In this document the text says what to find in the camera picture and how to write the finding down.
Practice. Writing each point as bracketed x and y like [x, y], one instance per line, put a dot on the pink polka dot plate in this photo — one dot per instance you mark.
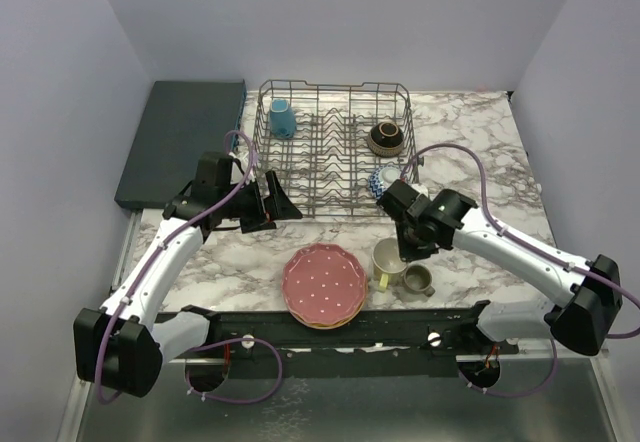
[323, 283]

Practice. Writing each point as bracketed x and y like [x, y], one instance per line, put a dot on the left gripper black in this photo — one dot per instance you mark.
[278, 205]

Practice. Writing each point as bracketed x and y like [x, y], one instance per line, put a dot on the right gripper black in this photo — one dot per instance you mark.
[412, 253]

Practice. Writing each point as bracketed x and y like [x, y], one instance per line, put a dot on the blue mug white inside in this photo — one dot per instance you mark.
[282, 119]

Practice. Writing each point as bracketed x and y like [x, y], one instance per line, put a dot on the dark grey flat box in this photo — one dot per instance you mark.
[181, 121]

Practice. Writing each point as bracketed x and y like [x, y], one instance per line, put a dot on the grey wire dish rack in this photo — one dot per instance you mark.
[325, 166]

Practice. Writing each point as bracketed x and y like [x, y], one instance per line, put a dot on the small grey-brown cup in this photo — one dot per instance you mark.
[417, 279]

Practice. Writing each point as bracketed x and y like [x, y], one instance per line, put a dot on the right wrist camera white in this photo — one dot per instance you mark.
[418, 187]

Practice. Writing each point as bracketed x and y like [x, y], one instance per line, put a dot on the dark patterned bowl cream inside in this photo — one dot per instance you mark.
[386, 140]

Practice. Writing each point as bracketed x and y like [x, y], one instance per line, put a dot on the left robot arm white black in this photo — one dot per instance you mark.
[122, 345]

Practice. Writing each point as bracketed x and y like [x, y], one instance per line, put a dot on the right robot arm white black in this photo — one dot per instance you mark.
[579, 298]

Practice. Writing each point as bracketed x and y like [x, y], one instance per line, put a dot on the red and blue patterned bowl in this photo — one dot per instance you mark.
[382, 178]

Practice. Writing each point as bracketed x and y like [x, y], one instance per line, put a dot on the yellow plate under pink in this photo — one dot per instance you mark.
[318, 326]

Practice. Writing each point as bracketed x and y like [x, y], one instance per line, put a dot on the cream mug yellow handle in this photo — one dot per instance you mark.
[388, 267]

